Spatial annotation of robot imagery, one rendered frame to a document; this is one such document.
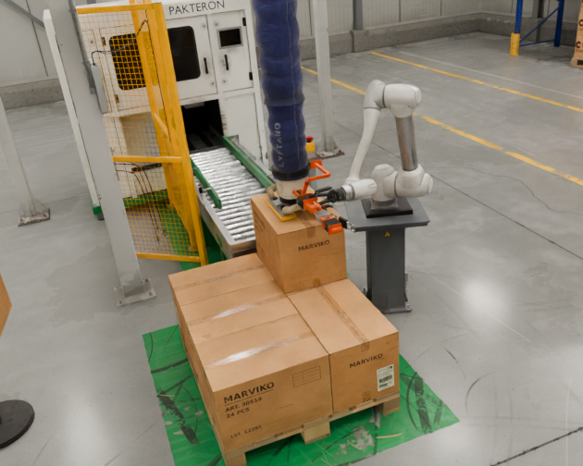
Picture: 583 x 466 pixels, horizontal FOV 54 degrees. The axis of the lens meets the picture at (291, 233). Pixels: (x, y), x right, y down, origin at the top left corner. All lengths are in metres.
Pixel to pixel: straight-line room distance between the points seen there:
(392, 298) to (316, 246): 0.98
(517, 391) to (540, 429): 0.29
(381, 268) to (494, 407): 1.15
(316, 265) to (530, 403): 1.41
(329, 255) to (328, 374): 0.74
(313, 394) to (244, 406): 0.36
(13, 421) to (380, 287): 2.44
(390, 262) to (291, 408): 1.37
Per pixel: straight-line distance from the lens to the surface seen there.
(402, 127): 3.50
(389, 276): 4.02
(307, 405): 3.09
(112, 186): 4.34
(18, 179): 6.55
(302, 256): 3.32
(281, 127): 3.24
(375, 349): 3.07
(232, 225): 4.30
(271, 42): 3.13
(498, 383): 3.66
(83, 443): 3.62
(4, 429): 3.89
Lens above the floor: 2.40
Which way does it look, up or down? 27 degrees down
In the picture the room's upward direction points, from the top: 6 degrees counter-clockwise
